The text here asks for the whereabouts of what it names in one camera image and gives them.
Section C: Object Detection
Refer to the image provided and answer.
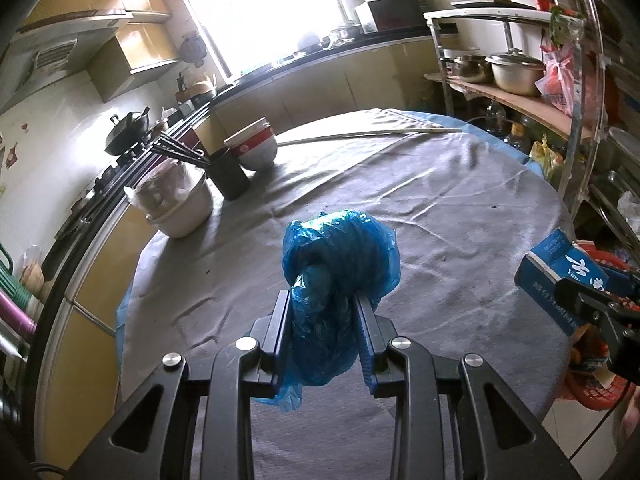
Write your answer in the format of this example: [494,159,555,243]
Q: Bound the metal storage rack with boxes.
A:
[424,7,608,221]

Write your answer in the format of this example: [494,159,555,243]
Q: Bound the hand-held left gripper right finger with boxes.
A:
[354,292,583,480]

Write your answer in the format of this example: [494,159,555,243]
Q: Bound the black chopstick holder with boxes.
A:
[205,149,251,202]

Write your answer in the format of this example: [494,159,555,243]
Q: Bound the microwave oven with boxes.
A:
[355,0,428,34]

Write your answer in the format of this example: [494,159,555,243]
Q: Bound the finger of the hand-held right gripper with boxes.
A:
[554,277,623,346]

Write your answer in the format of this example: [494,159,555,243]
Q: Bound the hanging red plastic bag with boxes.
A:
[535,42,583,116]

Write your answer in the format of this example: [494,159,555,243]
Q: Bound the large white bowl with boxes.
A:
[145,170,215,239]

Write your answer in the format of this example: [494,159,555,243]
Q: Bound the red mesh basket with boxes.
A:
[565,250,636,413]

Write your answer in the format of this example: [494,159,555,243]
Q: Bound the yellow wall cabinet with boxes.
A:
[87,0,181,103]

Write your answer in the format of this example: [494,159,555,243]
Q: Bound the gas stove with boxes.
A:
[55,125,201,241]

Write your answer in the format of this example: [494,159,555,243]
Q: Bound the yellow base cabinets under stove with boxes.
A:
[35,200,161,466]

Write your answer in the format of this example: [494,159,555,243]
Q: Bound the range hood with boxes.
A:
[0,10,133,111]

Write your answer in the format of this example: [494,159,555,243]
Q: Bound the blue white carton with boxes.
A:
[515,227,611,336]

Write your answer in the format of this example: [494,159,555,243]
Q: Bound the bundle of black chopsticks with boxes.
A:
[150,132,211,166]

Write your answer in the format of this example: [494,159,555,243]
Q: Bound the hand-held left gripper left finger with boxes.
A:
[65,290,293,480]

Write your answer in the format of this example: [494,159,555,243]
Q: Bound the kitchen window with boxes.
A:
[165,0,351,81]

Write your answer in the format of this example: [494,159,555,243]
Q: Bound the blue plastic bag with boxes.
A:
[252,207,402,412]

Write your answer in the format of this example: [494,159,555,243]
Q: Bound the small steel pot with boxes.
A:
[452,55,493,84]

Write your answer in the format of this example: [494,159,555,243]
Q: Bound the large steel pot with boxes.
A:
[485,50,547,97]

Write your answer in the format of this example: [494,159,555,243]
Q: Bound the black flat cooktop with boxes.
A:
[451,0,538,11]

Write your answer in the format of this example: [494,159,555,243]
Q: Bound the grey tablecloth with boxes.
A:
[117,107,576,480]

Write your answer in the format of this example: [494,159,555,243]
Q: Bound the blue plastic table cover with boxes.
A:
[115,107,546,341]

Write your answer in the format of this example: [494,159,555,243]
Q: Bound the yellow base cabinets under window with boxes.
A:
[210,35,441,133]

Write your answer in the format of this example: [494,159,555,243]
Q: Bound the dark hanging bag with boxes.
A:
[179,32,208,68]

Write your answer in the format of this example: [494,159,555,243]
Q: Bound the black wok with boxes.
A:
[103,107,152,157]

